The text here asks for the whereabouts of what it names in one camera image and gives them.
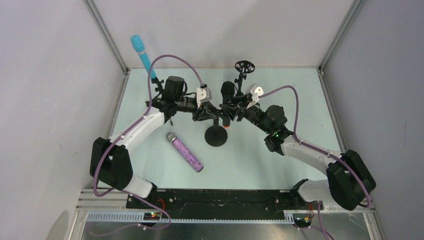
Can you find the black microphone orange end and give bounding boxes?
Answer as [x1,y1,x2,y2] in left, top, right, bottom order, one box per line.
[220,81,235,128]

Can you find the black round base mic stand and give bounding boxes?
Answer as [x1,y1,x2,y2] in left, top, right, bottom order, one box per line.
[204,112,231,147]

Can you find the small black tripod stand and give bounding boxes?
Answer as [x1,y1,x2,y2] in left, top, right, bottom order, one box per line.
[150,77,177,124]

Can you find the blue microphone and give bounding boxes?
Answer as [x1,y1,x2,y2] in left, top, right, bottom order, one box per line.
[130,34,152,72]

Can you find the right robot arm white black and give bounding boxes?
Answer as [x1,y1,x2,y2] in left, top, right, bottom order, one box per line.
[220,93,376,211]

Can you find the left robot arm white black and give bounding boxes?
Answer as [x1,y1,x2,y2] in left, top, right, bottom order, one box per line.
[89,76,221,198]

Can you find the purple glitter microphone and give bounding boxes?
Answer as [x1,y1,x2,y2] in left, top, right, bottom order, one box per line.
[166,132,204,173]

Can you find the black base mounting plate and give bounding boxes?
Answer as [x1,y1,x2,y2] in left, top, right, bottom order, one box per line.
[147,189,307,220]

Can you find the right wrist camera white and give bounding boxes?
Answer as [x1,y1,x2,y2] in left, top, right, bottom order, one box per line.
[245,84,264,109]

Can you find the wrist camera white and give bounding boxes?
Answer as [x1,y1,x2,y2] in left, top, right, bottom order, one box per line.
[196,87,212,109]
[245,84,264,109]

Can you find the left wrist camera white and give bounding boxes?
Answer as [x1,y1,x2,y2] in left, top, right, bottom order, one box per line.
[196,87,212,109]

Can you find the black tripod shock mount stand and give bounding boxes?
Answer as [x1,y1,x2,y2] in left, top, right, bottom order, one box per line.
[234,60,256,92]

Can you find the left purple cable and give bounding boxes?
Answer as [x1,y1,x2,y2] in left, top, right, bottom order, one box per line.
[92,54,206,231]

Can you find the grey slotted cable duct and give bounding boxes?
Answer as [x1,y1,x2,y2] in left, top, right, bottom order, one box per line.
[85,211,295,224]

